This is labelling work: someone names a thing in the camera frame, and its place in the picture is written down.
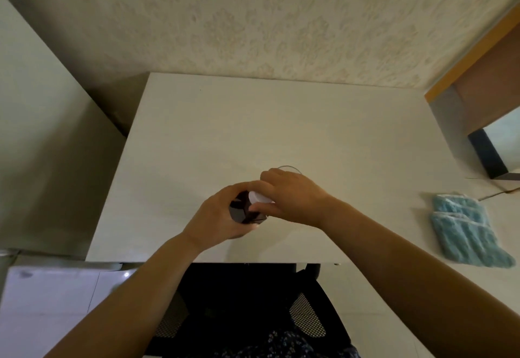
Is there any person's left hand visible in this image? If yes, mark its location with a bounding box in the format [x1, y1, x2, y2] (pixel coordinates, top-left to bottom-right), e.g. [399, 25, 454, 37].
[180, 180, 263, 255]

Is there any person's right hand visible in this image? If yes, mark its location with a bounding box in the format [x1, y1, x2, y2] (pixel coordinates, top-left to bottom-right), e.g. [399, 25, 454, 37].
[248, 167, 340, 229]

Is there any person's right forearm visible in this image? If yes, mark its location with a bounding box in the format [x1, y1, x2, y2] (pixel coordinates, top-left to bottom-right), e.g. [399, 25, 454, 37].
[318, 198, 520, 358]

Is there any brown wooden door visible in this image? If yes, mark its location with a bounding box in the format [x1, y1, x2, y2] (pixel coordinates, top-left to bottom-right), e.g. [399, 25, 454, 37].
[424, 2, 520, 137]

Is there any dark floral dress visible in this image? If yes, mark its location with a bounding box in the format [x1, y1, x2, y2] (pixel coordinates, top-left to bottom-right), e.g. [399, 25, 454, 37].
[211, 329, 362, 358]

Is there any dark juice bottle white cap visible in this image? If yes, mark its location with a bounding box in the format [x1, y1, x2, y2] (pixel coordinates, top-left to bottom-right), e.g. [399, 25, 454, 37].
[229, 190, 269, 225]

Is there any white wooden desk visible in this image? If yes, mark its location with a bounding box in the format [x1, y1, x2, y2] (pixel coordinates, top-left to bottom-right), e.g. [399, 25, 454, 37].
[85, 71, 519, 271]

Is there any wooden pole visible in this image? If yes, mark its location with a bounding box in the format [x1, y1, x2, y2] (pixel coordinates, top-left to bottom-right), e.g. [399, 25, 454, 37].
[477, 186, 520, 202]

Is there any white refrigerator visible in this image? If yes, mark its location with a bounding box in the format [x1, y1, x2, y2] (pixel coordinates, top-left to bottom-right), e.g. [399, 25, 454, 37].
[0, 0, 127, 271]

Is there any person's left forearm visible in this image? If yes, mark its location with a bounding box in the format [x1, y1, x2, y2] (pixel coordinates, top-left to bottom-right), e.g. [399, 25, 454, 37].
[44, 231, 206, 358]

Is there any blue fluffy cloth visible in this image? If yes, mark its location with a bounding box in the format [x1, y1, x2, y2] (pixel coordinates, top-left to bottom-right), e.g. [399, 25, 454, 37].
[430, 192, 517, 269]

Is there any black office chair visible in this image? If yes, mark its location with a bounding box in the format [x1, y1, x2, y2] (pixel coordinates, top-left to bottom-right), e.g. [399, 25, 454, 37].
[144, 263, 360, 358]

